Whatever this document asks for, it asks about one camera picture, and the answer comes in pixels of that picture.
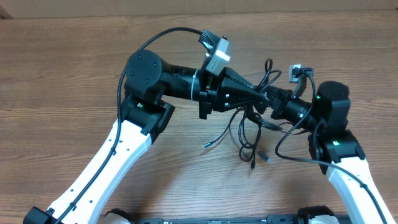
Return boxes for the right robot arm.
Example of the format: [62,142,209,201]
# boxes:
[261,81,395,223]

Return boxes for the black USB cable bundle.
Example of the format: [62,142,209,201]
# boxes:
[202,58,307,171]

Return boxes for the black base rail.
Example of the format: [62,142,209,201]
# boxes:
[105,205,352,224]

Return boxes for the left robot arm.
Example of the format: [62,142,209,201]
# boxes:
[24,50,266,223]

